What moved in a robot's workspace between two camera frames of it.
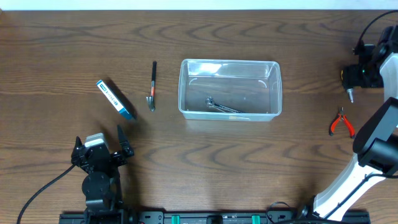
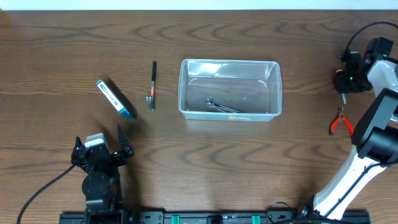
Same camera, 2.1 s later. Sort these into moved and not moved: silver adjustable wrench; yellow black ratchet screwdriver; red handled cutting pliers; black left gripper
Moved: yellow black ratchet screwdriver
Not moved: silver adjustable wrench; black left gripper; red handled cutting pliers
